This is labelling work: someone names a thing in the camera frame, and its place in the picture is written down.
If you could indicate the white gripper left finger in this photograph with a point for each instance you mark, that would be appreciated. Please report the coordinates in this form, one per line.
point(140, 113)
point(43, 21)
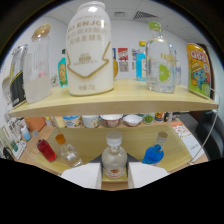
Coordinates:
point(83, 175)

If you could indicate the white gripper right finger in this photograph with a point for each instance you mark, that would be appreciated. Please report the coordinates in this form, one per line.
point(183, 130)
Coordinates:
point(146, 174)

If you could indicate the clear bottle with white cap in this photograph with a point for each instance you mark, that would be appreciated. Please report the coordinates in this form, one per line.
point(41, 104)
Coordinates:
point(114, 158)

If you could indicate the white tray with green cup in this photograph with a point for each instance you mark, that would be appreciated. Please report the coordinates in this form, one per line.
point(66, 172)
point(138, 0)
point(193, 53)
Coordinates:
point(19, 149)

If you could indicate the blue liquid bottle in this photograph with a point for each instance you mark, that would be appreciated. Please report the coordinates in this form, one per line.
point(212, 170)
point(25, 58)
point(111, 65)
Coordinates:
point(153, 154)

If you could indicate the red liquid bottle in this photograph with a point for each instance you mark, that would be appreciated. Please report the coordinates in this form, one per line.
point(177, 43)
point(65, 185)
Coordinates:
point(46, 150)

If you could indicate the white paper booklet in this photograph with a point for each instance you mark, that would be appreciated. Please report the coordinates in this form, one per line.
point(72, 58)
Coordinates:
point(186, 140)

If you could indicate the white ceramic bowl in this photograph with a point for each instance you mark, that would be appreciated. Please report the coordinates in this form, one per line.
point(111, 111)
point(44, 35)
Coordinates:
point(90, 121)

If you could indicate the patterned ceramic bowl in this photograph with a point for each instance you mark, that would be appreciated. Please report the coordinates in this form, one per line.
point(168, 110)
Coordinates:
point(72, 121)

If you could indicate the green small bowl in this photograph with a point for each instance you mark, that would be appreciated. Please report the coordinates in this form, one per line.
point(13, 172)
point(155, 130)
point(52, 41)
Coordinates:
point(148, 118)

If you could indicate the plain white shallow bowl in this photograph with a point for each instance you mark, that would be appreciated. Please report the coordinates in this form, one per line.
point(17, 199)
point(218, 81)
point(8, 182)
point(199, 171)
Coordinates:
point(132, 120)

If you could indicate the white bowl with red rim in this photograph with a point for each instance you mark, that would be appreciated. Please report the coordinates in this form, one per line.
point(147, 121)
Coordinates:
point(111, 120)

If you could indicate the orange basket with toy vegetables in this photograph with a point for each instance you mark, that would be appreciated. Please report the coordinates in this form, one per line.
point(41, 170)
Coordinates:
point(35, 123)

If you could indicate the light blue small bottle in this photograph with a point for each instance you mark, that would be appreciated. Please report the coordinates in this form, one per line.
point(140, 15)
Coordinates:
point(26, 133)

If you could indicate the black office chair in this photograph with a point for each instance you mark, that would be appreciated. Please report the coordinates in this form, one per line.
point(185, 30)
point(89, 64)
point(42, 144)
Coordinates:
point(211, 133)

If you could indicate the teal green glass bottle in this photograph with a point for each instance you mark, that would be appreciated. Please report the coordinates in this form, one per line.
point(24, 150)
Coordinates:
point(63, 71)

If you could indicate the small clear plastic bottle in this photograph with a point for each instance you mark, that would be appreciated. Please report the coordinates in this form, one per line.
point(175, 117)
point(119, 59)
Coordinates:
point(178, 71)

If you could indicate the black white code sheet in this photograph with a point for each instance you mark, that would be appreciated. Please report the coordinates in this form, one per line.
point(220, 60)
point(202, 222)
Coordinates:
point(124, 66)

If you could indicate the blue bottle with yellow cap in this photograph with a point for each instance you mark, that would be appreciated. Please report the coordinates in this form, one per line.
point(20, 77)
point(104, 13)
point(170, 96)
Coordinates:
point(140, 63)

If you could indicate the clear bottle with green cap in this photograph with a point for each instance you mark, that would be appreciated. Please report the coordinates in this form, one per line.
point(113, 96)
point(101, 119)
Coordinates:
point(160, 63)

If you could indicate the glass jar with wooden lid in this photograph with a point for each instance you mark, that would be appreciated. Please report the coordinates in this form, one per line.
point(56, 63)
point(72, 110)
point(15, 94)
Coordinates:
point(37, 73)

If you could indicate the yellow snack bag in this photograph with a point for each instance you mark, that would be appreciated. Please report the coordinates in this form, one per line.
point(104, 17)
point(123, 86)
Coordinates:
point(198, 71)

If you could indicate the large white milk bottle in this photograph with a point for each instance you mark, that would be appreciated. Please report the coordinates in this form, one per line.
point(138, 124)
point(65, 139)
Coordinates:
point(89, 50)

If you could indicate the ceiling air vent grille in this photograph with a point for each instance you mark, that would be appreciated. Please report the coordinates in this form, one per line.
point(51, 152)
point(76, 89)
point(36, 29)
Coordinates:
point(145, 15)

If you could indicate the white frame wooden shelf rack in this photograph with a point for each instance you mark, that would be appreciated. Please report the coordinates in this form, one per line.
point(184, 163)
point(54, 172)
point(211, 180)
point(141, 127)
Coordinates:
point(126, 96)

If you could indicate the blue yellow wall poster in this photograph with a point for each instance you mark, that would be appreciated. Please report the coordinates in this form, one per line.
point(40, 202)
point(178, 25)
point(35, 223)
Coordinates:
point(115, 63)

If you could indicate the red wall poster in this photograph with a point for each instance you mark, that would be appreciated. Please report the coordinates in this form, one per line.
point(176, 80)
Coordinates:
point(123, 54)

